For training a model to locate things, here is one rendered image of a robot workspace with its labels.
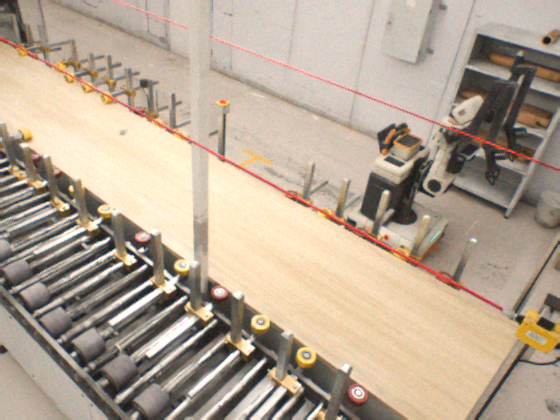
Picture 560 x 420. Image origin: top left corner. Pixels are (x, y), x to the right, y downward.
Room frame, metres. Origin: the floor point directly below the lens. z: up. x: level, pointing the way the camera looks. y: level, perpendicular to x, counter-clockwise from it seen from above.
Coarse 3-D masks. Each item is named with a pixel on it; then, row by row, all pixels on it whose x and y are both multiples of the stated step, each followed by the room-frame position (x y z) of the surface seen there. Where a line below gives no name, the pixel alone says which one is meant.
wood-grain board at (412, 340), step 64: (0, 64) 3.68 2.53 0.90; (64, 128) 2.75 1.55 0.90; (128, 128) 2.86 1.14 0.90; (128, 192) 2.11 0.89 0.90; (256, 192) 2.27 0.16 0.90; (192, 256) 1.65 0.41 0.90; (256, 256) 1.71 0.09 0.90; (320, 256) 1.77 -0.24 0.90; (384, 256) 1.83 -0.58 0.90; (320, 320) 1.35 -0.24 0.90; (384, 320) 1.39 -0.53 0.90; (448, 320) 1.44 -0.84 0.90; (384, 384) 1.07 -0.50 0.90; (448, 384) 1.10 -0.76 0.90
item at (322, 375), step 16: (16, 144) 2.68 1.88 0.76; (64, 176) 2.34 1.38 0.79; (64, 192) 2.36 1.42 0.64; (96, 208) 2.15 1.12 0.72; (128, 224) 1.97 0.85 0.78; (128, 240) 1.98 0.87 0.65; (208, 288) 1.60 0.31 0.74; (224, 304) 1.54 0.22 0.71; (272, 336) 1.36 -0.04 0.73; (320, 368) 1.21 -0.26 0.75; (320, 384) 1.19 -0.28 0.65; (368, 400) 1.07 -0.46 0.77; (368, 416) 1.06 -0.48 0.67; (384, 416) 1.02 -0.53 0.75
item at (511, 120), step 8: (528, 72) 2.96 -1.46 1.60; (528, 80) 2.95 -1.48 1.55; (520, 88) 2.99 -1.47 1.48; (528, 88) 2.98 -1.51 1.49; (520, 96) 2.98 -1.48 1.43; (512, 104) 3.01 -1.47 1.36; (520, 104) 2.97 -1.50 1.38; (512, 112) 2.98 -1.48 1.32; (512, 120) 2.96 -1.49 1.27; (504, 128) 2.98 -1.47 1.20
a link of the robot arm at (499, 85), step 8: (496, 80) 2.71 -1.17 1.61; (504, 80) 2.70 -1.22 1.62; (512, 80) 2.69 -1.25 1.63; (496, 88) 2.66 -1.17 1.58; (504, 88) 2.64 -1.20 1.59; (488, 96) 2.69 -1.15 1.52; (496, 96) 2.67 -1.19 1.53; (488, 104) 2.68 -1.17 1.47; (480, 112) 2.69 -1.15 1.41; (472, 120) 2.71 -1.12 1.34; (480, 120) 2.68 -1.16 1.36; (472, 128) 2.69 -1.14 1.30; (464, 136) 2.69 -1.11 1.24
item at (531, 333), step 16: (544, 304) 0.71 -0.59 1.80; (528, 320) 0.69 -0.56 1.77; (544, 320) 0.67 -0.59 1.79; (528, 336) 0.68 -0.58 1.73; (544, 336) 0.66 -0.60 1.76; (512, 352) 0.71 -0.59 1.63; (528, 352) 0.70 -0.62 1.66; (544, 352) 0.65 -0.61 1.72; (512, 368) 0.70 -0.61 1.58; (496, 384) 0.71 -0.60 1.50; (480, 400) 0.71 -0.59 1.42; (496, 400) 0.69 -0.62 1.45; (480, 416) 0.70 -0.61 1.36
